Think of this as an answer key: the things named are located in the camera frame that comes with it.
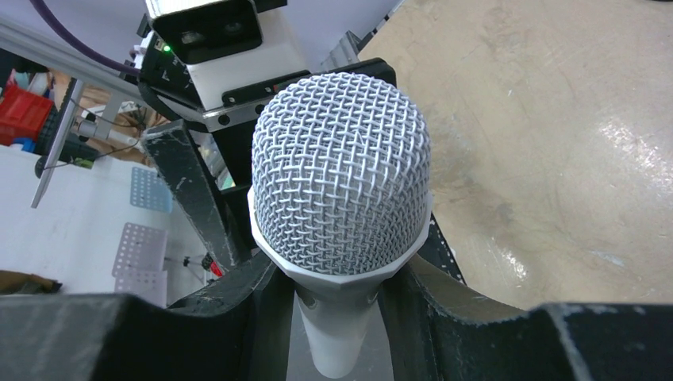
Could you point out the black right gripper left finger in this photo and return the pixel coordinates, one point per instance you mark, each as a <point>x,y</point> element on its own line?
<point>237,328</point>

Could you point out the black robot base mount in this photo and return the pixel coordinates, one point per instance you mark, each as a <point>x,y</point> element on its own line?
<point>437,252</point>

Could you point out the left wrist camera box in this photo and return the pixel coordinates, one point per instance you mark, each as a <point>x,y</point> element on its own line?
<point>227,45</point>

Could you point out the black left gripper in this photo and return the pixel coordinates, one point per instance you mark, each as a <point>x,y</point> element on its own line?
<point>179,162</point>

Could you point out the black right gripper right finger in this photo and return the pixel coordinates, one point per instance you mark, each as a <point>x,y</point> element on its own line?
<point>440,329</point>

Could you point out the white microphone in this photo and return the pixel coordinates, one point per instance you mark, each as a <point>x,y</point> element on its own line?
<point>340,201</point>

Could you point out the aluminium table edge rail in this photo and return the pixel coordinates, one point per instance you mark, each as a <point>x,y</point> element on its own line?
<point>25,41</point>

